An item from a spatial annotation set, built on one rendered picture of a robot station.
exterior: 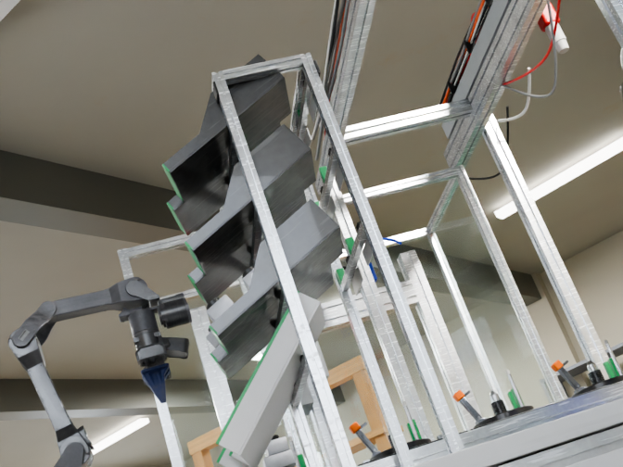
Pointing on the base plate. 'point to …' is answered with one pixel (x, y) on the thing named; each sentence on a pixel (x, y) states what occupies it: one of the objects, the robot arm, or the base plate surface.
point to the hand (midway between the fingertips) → (159, 386)
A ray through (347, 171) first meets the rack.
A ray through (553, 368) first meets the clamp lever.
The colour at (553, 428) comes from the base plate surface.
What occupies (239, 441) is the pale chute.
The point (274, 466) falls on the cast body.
